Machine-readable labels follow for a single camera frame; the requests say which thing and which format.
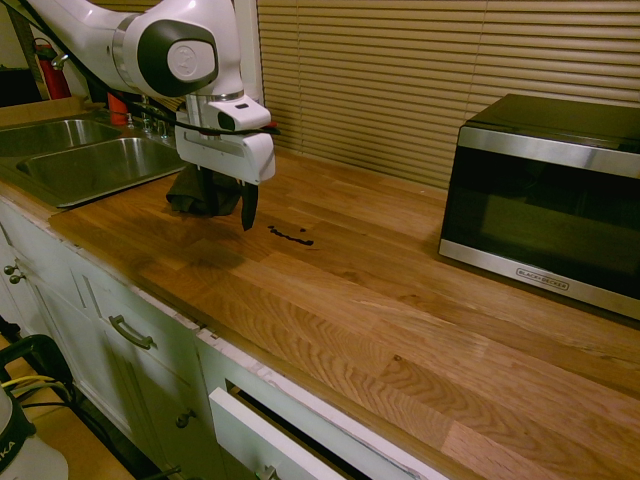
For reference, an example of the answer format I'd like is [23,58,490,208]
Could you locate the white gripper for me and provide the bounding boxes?
[174,124,278,232]

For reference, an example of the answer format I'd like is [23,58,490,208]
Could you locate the dark terry cloth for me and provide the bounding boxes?
[165,164,242,218]

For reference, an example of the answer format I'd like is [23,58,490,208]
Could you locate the dark liquid spill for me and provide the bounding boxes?
[267,224,315,248]

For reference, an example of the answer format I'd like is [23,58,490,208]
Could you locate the chrome sink faucet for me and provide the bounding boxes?
[125,94,172,142]

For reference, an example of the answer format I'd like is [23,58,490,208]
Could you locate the stainless steel double sink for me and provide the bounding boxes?
[0,118,190,210]

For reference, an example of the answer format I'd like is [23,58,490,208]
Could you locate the orange plastic bottle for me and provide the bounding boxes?
[106,91,130,127]

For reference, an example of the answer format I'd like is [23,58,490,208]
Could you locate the white kitchen base cabinet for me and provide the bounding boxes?
[0,193,446,480]

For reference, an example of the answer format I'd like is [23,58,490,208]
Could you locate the red fire extinguisher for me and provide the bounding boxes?
[32,38,72,102]

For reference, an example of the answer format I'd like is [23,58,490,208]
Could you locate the white open drawer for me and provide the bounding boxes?
[208,386,344,480]

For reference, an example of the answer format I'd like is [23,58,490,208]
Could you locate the black box appliance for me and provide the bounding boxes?
[0,66,42,109]

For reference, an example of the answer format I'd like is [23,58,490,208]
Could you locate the beige window blinds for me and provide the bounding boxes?
[256,0,640,192]

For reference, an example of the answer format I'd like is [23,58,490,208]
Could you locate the black steel microwave oven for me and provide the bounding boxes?
[438,93,640,322]

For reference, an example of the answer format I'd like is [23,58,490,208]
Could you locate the white device with black band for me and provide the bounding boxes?
[0,385,70,480]

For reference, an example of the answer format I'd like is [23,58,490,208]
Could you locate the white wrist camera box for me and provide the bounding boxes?
[208,101,273,134]

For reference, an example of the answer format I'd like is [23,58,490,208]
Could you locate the metal cabinet bar handle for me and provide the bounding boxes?
[108,314,156,351]

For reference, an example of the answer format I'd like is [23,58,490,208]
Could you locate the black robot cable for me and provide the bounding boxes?
[18,0,282,139]

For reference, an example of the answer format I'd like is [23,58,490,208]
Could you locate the black metal stand frame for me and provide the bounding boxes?
[0,333,77,419]

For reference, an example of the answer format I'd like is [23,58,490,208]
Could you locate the yellow cable bundle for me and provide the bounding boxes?
[1,375,69,399]

